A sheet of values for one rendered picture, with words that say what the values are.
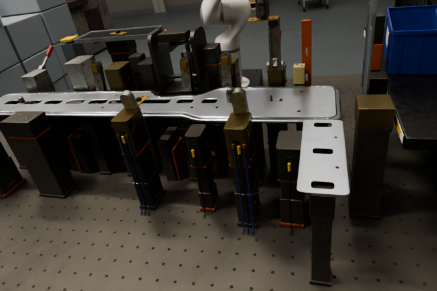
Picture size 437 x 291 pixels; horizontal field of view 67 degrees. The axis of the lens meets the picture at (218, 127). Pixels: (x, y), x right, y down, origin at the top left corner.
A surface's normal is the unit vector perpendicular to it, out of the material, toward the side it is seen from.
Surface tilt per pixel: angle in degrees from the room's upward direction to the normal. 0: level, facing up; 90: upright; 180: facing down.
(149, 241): 0
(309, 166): 0
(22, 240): 0
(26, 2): 90
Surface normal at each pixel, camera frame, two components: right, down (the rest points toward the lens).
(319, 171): -0.14, -0.86
